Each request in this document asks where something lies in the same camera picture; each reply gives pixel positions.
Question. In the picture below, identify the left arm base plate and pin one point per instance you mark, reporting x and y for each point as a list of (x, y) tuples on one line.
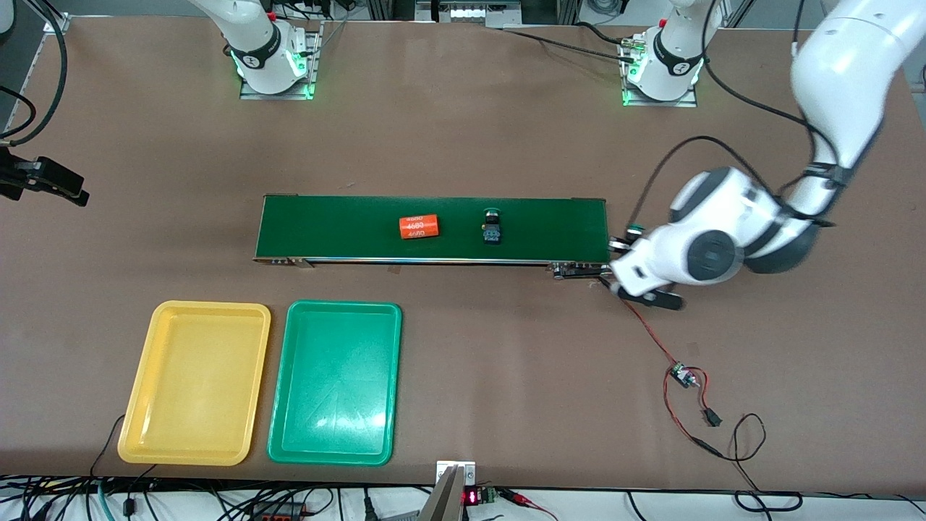
[(658, 103)]

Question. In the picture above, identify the grey control box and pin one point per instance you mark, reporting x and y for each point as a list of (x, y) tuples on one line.
[(470, 13)]

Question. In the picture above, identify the green belt conveyor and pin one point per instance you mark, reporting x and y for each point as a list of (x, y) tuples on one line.
[(550, 228)]

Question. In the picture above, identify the yellow plastic tray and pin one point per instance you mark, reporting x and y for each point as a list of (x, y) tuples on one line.
[(192, 383)]

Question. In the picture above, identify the red digit display module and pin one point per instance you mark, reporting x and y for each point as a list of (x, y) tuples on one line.
[(472, 497)]

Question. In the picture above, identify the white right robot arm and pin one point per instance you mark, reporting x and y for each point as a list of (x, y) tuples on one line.
[(253, 43)]

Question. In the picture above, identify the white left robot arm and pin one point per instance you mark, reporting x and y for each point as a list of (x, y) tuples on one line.
[(839, 72)]

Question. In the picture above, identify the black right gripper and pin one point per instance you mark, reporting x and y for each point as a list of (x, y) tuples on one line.
[(16, 176)]

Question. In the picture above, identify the orange cylinder printed 4680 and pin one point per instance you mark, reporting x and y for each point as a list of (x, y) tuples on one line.
[(419, 227)]

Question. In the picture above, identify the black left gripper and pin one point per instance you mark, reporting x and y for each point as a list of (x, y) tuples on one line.
[(622, 241)]

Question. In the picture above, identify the aluminium corner bracket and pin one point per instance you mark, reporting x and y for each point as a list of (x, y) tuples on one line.
[(913, 14), (56, 22)]

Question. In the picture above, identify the red clip leads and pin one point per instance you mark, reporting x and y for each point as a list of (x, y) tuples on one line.
[(528, 501)]

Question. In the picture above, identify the green push button switch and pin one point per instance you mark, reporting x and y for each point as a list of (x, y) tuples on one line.
[(636, 231), (492, 233)]

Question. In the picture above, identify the aluminium camera mount profile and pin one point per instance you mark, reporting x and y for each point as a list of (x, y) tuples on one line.
[(448, 499)]

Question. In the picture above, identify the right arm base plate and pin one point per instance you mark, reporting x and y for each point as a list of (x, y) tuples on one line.
[(275, 95)]

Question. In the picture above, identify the green plastic tray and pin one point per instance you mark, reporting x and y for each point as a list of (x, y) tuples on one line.
[(333, 383)]

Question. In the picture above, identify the black orange power strip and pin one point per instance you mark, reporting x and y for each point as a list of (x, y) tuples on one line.
[(282, 514)]

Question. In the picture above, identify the small speed controller board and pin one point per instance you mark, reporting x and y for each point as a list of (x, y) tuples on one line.
[(680, 375)]

